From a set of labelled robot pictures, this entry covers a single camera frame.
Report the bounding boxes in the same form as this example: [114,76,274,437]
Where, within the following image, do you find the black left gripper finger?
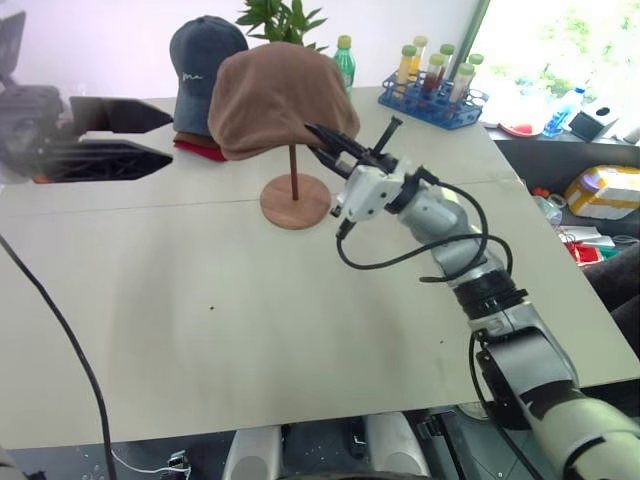
[69,96,176,135]
[33,139,175,183]

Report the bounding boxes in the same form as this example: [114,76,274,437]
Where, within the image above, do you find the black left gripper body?
[0,84,72,169]

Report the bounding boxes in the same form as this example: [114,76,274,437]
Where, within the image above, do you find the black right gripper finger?
[304,122,373,160]
[309,144,352,180]

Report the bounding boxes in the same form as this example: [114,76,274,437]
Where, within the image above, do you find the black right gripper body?
[339,115,404,177]

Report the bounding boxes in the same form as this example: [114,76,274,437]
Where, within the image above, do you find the brown cap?
[173,129,220,149]
[206,42,362,163]

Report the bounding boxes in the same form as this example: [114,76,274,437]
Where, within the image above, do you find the wooden hat stand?
[259,141,333,231]

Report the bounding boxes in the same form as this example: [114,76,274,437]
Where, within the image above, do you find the brown folded cap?
[173,129,220,149]

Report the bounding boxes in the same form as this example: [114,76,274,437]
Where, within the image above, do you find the red folded cap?
[172,139,230,163]

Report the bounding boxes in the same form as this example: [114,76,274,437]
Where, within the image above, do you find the blue denim baseball cap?
[168,15,250,138]

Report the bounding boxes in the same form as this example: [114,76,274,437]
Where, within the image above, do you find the dark blurred housing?
[0,10,28,94]

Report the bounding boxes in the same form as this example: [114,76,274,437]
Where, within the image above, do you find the green plastic bottle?
[331,34,358,99]

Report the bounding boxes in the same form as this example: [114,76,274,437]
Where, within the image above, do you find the blue test tube rack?
[376,71,489,132]

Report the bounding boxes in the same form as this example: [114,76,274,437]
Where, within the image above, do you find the yellow liquid test tube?
[396,44,418,100]

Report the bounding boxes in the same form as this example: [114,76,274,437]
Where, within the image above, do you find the red liquid test tube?
[421,53,447,102]

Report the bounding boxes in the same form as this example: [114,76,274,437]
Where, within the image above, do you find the yellow capped test tube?
[412,35,430,77]

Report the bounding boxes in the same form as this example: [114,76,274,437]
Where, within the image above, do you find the green leafy plant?
[235,0,332,54]

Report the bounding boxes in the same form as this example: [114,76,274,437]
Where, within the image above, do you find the red and white dish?
[498,120,544,139]

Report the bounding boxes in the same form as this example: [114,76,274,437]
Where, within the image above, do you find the blue labelled water bottle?
[541,87,587,138]

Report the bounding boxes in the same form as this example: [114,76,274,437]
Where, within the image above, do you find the black box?
[566,105,621,144]

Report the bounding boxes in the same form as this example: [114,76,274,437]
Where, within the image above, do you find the yellow and white foam box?
[563,164,640,222]

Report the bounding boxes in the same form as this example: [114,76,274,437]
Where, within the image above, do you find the red plastic box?
[573,241,602,265]

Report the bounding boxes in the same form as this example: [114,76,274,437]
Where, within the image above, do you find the black cloth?
[583,248,640,346]

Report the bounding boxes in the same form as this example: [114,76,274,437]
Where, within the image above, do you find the grey rounded robot shell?
[363,413,432,480]
[221,426,282,480]

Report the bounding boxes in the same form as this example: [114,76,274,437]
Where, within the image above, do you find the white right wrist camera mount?
[333,156,415,225]

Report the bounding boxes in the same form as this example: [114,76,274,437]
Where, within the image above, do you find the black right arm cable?
[335,180,515,285]

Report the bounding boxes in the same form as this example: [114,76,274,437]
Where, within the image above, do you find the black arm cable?
[335,180,515,285]
[0,233,119,480]

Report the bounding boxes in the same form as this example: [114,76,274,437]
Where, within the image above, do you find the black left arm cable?
[0,233,119,480]

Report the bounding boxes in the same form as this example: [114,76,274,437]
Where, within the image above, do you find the thin white wire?
[110,447,195,480]

